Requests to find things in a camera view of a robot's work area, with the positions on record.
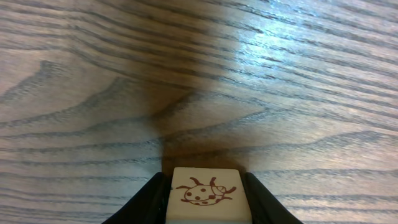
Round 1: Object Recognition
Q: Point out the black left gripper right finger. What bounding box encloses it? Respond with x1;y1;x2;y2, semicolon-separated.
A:
242;172;303;224

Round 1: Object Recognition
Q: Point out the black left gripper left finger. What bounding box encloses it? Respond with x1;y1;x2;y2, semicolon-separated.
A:
103;172;171;224

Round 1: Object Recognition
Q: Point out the wooden block red ladybug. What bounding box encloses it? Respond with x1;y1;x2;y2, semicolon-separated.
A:
165;167;252;224

